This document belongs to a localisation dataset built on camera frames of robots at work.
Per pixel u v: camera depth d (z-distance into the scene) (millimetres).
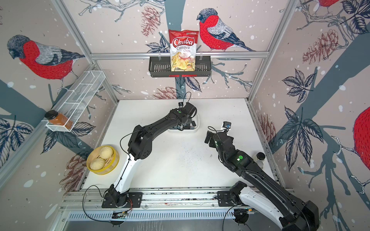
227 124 653
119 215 715
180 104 898
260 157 772
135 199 730
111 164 816
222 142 536
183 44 852
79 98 799
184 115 741
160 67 947
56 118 601
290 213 396
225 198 729
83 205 727
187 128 1007
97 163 804
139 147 586
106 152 849
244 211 703
